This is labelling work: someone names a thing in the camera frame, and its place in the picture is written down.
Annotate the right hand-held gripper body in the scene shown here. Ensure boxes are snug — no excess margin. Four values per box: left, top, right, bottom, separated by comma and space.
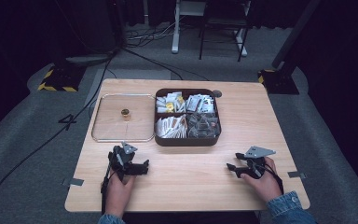
241, 146, 277, 180

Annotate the pile of white brown stick packets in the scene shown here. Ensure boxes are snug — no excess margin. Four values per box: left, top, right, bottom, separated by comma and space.
155, 113, 188, 139

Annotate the white desk frame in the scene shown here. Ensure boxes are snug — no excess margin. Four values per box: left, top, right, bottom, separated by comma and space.
171, 0, 249, 58

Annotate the pile of white dark-print packets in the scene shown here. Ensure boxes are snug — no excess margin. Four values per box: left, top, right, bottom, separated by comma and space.
185, 93, 215, 114

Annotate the brown four-compartment box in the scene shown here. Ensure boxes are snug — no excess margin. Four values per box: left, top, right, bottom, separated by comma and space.
153, 88, 223, 147

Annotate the black yellow striped stand base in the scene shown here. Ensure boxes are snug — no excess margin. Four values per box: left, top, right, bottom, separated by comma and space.
36, 63, 88, 93
257, 68, 300, 95

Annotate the grey slanted pole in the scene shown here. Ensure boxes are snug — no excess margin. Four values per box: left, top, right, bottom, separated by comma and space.
271, 0, 322, 70

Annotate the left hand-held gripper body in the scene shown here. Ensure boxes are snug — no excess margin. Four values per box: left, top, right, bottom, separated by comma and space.
107, 141, 143, 182

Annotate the pile of clear dark packets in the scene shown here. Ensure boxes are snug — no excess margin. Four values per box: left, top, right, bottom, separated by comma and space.
186, 112, 221, 139

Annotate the black floor cable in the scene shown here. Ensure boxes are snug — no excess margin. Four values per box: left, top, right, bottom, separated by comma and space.
0, 46, 119, 220

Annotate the pile of white yellow packets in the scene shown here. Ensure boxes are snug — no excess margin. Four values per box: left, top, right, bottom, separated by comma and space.
156, 91, 186, 114

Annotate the bundle of floor cables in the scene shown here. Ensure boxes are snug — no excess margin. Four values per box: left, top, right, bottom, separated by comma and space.
122, 21, 181, 49

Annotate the person's left hand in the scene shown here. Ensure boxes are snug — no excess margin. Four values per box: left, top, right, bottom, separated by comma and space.
101, 173, 136, 217

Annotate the clear lid with gold knob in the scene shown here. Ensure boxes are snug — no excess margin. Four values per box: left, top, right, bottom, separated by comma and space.
90, 92, 156, 144

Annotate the left hand-held gripper black cable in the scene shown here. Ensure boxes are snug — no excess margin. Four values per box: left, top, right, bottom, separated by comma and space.
100, 154, 113, 216

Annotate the right hand-held gripper black cable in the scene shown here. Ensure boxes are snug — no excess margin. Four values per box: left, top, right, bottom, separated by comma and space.
262, 161, 285, 196

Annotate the grey tape strip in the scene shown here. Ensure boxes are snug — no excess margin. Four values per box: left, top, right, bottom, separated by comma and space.
68, 177, 85, 188
287, 171, 307, 180

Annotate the black metal chair frame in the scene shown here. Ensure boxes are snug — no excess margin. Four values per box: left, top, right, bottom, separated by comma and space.
198, 0, 252, 63

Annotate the person's right hand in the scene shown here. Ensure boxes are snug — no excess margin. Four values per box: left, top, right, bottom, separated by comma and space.
241, 156, 282, 203

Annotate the hand-held gripper black cable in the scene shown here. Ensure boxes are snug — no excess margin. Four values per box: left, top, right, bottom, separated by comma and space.
100, 154, 113, 216
262, 161, 285, 196

